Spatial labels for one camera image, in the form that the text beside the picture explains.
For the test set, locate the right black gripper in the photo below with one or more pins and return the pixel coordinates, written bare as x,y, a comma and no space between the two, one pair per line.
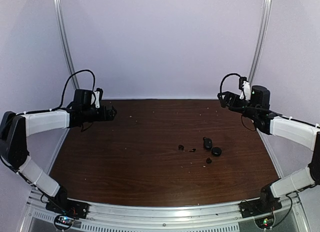
228,96

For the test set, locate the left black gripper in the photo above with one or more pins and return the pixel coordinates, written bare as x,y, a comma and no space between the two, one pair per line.
109,117

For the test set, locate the black earbud charging case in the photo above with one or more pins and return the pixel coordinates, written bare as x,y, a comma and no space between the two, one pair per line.
207,143

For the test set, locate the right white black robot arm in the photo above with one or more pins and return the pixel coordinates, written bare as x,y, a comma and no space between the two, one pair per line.
253,103

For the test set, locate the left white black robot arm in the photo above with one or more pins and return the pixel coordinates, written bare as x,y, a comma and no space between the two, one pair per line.
16,128

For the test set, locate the round black disc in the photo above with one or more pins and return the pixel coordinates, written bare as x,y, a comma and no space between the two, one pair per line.
216,151

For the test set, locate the left circuit board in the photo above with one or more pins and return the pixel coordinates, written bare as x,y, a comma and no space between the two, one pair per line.
63,222

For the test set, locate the circuit board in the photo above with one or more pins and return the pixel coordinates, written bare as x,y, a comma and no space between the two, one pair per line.
264,223
63,222

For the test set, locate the right circuit board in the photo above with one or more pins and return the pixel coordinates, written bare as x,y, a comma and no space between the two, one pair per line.
264,223

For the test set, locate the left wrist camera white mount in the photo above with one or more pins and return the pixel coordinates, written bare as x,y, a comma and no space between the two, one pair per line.
96,97

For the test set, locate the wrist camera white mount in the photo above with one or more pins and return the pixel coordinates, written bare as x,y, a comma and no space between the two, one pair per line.
96,97
245,88

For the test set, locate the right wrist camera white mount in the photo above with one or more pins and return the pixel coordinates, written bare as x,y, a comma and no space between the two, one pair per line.
245,88

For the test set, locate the right aluminium frame post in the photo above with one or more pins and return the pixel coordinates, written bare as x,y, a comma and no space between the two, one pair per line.
264,23

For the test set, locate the aluminium frame post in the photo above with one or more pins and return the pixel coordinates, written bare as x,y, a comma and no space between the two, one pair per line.
63,36
264,23

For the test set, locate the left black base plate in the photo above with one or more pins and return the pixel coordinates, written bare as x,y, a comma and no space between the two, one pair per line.
73,208

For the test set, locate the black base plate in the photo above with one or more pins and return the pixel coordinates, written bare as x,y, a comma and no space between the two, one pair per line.
73,208
255,207

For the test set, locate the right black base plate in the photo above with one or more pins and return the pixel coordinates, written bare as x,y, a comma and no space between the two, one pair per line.
255,207

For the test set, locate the left aluminium frame post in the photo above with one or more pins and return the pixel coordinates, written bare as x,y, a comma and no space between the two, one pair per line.
63,36

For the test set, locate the aluminium front rail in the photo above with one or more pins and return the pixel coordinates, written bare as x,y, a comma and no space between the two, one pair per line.
214,217

